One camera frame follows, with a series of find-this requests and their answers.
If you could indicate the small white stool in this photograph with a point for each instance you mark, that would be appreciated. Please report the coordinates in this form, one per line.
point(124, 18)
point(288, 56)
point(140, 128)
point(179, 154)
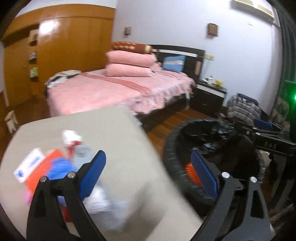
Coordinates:
point(11, 121)

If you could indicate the black nightstand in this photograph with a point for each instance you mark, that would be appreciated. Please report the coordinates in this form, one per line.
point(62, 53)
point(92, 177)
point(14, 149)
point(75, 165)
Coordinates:
point(208, 99)

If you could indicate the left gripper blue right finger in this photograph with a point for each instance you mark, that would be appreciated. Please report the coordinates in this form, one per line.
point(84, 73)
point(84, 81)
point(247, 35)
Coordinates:
point(252, 220)

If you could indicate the pink pillow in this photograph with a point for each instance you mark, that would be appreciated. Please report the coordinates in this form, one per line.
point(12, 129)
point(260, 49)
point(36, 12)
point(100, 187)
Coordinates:
point(119, 70)
point(130, 58)

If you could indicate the white blue medicine box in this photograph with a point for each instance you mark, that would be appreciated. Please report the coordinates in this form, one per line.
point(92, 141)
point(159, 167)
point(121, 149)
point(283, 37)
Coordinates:
point(29, 164)

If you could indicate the clothes pile on bed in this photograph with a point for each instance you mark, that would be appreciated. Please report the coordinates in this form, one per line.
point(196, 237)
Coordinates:
point(61, 77)

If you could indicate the orange foam mesh sleeve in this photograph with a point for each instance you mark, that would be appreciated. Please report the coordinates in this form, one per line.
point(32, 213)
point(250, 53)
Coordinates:
point(42, 169)

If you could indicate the wall lamp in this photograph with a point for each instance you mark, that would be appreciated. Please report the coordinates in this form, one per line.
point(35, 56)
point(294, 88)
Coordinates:
point(127, 31)
point(212, 30)

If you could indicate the plaid bag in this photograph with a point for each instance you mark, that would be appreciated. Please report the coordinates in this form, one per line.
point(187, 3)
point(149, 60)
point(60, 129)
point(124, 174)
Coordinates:
point(243, 108)

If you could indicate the wooden wardrobe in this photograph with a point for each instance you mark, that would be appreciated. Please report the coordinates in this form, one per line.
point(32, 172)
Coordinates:
point(45, 41)

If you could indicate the white tissue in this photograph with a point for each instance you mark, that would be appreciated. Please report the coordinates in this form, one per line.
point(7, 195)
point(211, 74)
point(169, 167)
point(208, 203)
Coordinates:
point(70, 137)

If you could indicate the left wall lamp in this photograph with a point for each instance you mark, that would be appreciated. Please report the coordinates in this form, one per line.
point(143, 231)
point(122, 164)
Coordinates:
point(127, 31)

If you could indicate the right wall lamp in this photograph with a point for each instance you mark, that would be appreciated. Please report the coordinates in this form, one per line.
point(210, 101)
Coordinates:
point(212, 30)

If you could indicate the blue cushion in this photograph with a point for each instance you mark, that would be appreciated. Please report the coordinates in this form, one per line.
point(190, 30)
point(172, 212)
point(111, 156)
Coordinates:
point(174, 63)

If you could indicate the pink covered bed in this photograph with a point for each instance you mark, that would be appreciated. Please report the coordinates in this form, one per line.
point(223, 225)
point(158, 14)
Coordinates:
point(151, 99)

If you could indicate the black-lined trash bin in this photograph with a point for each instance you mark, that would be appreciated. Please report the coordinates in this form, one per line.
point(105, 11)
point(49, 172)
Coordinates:
point(220, 144)

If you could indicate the blue plastic wrapper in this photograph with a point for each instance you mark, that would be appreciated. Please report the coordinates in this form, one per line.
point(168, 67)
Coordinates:
point(60, 167)

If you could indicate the yellow plush toy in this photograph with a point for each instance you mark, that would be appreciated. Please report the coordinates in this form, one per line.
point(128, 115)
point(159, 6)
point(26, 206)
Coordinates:
point(218, 83)

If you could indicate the brown dotted bolster pillow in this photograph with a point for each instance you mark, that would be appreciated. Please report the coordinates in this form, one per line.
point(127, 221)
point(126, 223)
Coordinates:
point(132, 47)

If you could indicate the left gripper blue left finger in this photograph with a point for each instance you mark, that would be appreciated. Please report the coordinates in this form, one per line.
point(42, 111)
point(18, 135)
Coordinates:
point(45, 219)

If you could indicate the lower pink pillow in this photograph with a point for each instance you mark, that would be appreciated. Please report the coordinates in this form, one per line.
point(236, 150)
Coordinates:
point(119, 70)

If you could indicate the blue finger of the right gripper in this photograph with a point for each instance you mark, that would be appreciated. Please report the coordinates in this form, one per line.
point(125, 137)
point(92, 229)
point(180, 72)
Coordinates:
point(263, 125)

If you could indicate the pink sock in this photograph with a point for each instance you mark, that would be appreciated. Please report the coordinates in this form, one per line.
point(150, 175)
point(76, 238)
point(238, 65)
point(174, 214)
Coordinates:
point(28, 198)

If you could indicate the upper pink pillow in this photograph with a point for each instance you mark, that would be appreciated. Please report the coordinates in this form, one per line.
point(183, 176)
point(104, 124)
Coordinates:
point(130, 58)

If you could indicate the air conditioner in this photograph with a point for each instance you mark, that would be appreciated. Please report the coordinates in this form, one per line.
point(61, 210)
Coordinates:
point(255, 9)

